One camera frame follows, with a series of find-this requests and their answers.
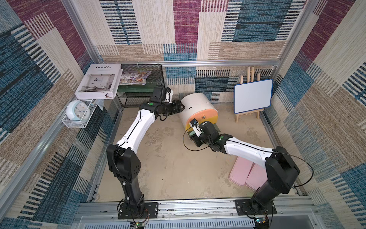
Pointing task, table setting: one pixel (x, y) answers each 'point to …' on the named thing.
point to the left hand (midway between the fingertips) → (180, 107)
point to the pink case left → (240, 171)
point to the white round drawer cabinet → (194, 102)
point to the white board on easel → (252, 97)
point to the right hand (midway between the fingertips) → (193, 133)
